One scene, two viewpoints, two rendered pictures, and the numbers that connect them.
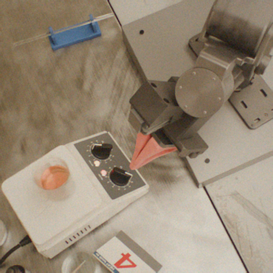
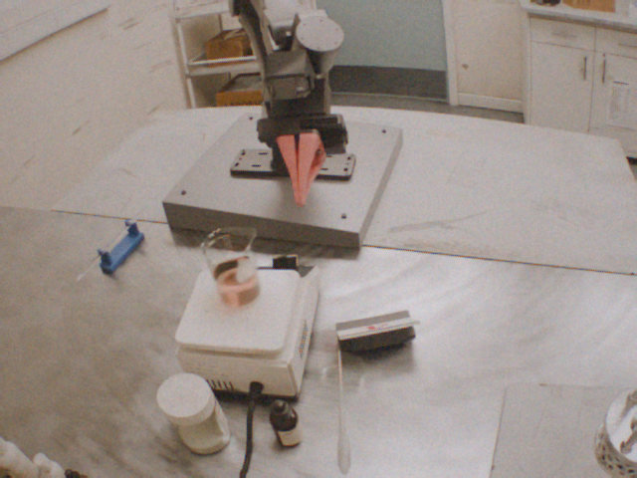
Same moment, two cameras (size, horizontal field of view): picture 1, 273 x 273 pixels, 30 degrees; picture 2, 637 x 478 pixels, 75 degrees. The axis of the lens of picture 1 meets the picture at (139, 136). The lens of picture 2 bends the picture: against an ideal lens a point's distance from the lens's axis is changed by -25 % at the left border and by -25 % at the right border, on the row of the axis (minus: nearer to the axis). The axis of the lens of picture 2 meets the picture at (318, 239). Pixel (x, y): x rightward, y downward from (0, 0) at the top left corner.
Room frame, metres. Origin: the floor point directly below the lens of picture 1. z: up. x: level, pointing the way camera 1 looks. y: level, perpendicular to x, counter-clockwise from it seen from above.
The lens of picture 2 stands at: (-0.09, 0.41, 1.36)
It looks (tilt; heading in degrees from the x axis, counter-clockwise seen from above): 36 degrees down; 309
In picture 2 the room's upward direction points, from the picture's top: 8 degrees counter-clockwise
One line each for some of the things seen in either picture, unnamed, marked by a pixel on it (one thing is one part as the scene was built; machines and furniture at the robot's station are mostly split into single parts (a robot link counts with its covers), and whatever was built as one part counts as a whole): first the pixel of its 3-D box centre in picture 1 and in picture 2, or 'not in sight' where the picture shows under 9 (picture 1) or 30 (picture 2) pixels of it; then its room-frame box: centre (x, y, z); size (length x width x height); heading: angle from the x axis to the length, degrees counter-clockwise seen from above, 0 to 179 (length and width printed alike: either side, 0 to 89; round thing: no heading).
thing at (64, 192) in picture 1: (57, 180); (235, 267); (0.25, 0.13, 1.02); 0.06 x 0.05 x 0.08; 61
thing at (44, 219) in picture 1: (51, 193); (237, 309); (0.25, 0.15, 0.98); 0.12 x 0.12 x 0.01; 26
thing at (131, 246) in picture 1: (128, 260); (376, 324); (0.14, 0.05, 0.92); 0.09 x 0.06 x 0.04; 40
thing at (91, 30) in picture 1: (73, 31); (119, 244); (0.59, 0.09, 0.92); 0.10 x 0.03 x 0.04; 100
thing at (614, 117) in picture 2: not in sight; (623, 103); (-0.16, -2.43, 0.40); 0.24 x 0.01 x 0.30; 15
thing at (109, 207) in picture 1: (71, 192); (251, 320); (0.26, 0.12, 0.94); 0.22 x 0.13 x 0.08; 116
